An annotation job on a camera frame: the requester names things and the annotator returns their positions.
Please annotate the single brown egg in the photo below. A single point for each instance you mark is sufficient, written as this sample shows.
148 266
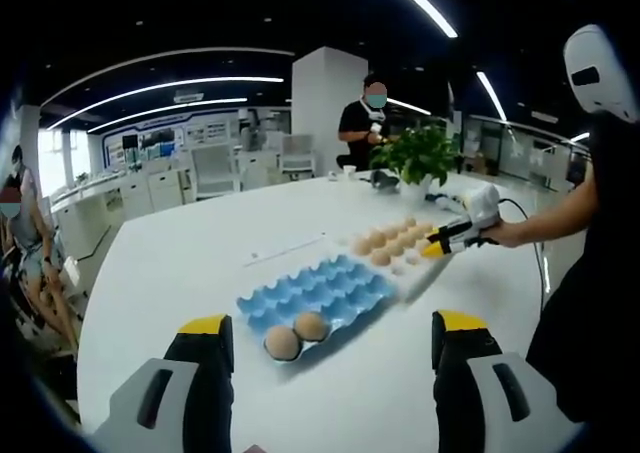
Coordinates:
282 342
311 325

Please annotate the white worn device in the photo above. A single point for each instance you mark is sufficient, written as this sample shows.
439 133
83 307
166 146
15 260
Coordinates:
595 53

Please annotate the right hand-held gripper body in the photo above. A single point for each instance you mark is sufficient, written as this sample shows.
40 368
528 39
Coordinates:
484 205

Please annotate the thin white strip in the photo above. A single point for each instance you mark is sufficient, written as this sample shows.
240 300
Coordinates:
285 249

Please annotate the white table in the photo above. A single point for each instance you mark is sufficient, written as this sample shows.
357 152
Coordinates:
190 253

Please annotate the blue white device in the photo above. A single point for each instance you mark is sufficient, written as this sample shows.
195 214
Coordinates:
442 200

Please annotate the white mesh office chair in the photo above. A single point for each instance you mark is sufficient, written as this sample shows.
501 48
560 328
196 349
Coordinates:
298 153
215 170

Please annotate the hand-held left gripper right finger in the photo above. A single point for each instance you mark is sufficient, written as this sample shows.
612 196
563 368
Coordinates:
480 403

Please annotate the white foam tray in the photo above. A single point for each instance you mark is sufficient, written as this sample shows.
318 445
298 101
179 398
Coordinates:
415 278

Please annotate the blue wall display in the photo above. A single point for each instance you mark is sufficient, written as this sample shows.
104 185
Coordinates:
160 140

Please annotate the person's left hand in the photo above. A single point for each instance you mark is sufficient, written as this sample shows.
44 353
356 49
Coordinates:
255 449

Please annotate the white paper cup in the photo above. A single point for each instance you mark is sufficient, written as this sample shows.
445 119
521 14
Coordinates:
348 171

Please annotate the operator in black with headset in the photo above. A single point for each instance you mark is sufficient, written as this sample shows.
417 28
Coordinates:
600 273

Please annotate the green plant in white pot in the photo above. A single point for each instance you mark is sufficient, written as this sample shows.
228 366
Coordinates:
420 153

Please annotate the cluster of brown eggs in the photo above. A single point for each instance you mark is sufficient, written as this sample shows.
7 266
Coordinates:
362 243

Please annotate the blue egg tray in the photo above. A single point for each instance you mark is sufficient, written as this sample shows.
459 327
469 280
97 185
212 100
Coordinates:
320 285

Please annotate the person's right hand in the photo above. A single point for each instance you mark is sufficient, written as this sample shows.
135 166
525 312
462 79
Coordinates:
505 234

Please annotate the ceiling light strip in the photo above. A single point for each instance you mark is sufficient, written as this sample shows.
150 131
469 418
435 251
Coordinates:
200 82
492 95
425 5

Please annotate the white cabinet row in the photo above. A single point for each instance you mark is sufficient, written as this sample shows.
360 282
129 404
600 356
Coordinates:
135 195

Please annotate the ceiling air conditioner vent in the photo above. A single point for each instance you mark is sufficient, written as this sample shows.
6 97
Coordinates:
189 95

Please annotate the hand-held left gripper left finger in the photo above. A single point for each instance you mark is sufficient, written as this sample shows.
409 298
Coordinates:
160 403

